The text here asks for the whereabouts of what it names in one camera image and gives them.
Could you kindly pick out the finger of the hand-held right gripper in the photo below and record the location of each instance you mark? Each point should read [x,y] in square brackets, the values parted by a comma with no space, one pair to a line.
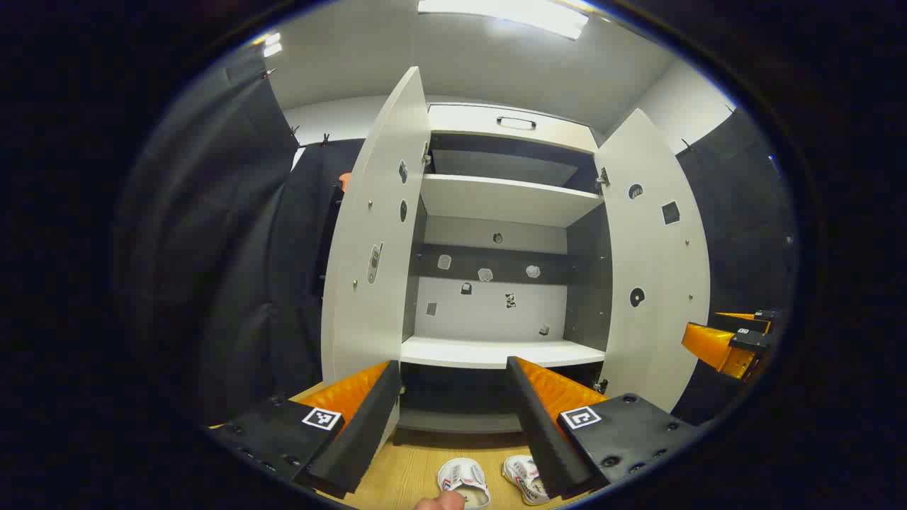
[765,316]
[747,341]

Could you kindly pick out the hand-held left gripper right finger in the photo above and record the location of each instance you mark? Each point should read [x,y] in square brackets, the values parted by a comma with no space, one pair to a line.
[538,432]

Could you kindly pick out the black backdrop cloth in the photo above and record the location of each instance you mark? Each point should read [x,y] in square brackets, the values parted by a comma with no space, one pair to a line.
[212,248]

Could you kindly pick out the white canvas shoe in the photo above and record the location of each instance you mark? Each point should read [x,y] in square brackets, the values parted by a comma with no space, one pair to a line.
[524,478]
[460,474]

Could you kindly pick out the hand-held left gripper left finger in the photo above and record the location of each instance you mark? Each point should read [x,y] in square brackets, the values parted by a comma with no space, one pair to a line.
[361,432]

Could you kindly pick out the white shoe cabinet door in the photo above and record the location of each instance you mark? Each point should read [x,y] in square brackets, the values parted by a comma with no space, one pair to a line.
[659,248]
[368,212]

